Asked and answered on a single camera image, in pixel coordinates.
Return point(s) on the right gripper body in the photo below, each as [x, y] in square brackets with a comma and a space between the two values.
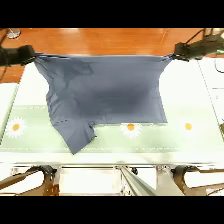
[181, 51]

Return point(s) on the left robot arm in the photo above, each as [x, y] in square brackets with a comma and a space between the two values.
[9, 55]

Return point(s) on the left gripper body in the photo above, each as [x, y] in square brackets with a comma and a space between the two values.
[27, 54]

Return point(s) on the silver frame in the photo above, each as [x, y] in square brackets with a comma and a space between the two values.
[137, 184]

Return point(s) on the blue T-shirt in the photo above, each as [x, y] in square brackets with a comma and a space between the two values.
[106, 93]

